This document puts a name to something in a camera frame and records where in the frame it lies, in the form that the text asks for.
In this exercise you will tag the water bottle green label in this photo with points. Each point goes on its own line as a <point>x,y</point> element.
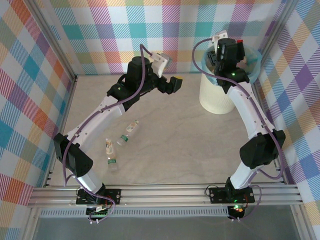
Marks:
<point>112,162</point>

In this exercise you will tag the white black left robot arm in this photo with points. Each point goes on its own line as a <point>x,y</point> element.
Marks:
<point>95,122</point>

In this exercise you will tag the plaid backdrop cloth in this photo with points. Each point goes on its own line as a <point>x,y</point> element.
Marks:
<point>20,100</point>
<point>150,30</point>
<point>300,100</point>

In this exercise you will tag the aluminium mounting rail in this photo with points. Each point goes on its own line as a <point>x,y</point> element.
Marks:
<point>162,195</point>

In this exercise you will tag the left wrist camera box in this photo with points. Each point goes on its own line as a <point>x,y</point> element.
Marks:
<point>158,63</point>

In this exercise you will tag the aluminium side rail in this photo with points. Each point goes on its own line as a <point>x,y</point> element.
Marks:
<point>260,100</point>
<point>65,112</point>

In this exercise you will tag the aluminium frame post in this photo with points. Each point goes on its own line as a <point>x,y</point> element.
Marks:
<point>56,37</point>
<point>276,27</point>

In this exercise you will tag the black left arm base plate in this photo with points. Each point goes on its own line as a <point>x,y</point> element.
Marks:
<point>113,195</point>

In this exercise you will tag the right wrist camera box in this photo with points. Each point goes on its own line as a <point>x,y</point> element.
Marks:
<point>221,35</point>

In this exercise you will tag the small clear bottle green label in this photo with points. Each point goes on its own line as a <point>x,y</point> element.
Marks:
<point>123,138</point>

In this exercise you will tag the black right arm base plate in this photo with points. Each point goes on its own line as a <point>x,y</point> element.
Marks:
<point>216,195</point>

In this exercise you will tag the small bottle beige green label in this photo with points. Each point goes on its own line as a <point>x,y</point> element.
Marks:
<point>132,126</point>

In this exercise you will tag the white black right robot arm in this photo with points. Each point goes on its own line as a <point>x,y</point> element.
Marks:
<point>246,112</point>

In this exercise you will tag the bottle white orange label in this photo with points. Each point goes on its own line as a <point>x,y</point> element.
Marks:
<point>109,148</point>

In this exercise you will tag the white plastic bin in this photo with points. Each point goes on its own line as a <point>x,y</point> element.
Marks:
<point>215,97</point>

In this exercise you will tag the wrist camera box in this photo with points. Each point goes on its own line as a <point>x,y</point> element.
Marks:
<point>221,35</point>
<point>158,63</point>

